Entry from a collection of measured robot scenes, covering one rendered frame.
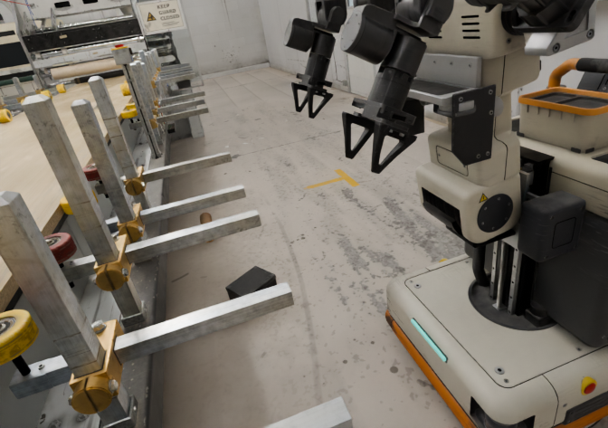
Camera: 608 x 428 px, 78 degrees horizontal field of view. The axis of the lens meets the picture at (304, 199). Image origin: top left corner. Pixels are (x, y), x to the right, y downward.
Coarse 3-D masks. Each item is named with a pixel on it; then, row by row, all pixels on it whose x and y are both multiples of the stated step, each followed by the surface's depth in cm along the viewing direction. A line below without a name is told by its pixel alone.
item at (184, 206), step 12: (216, 192) 108; (228, 192) 107; (240, 192) 108; (168, 204) 105; (180, 204) 104; (192, 204) 105; (204, 204) 106; (216, 204) 107; (144, 216) 102; (156, 216) 103; (168, 216) 104
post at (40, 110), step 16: (32, 96) 61; (32, 112) 61; (48, 112) 61; (48, 128) 62; (48, 144) 63; (64, 144) 64; (48, 160) 64; (64, 160) 65; (64, 176) 66; (80, 176) 67; (64, 192) 67; (80, 192) 67; (80, 208) 68; (96, 208) 71; (80, 224) 70; (96, 224) 70; (96, 240) 72; (112, 240) 75; (96, 256) 73; (112, 256) 74; (128, 288) 77; (128, 304) 79
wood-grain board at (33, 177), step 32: (64, 96) 333; (128, 96) 264; (0, 128) 221; (32, 128) 204; (64, 128) 188; (0, 160) 148; (32, 160) 140; (32, 192) 107; (0, 256) 74; (0, 288) 63
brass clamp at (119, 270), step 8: (120, 240) 81; (128, 240) 84; (120, 248) 78; (120, 256) 75; (96, 264) 74; (104, 264) 73; (112, 264) 73; (120, 264) 74; (128, 264) 79; (96, 272) 73; (104, 272) 72; (112, 272) 72; (120, 272) 73; (128, 272) 77; (96, 280) 72; (104, 280) 72; (112, 280) 73; (120, 280) 73; (128, 280) 76; (104, 288) 73; (112, 288) 73
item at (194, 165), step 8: (224, 152) 130; (192, 160) 128; (200, 160) 126; (208, 160) 127; (216, 160) 128; (224, 160) 129; (160, 168) 125; (168, 168) 124; (176, 168) 125; (184, 168) 126; (192, 168) 126; (200, 168) 127; (144, 176) 123; (152, 176) 124; (160, 176) 124; (168, 176) 125; (96, 184) 121; (104, 192) 121
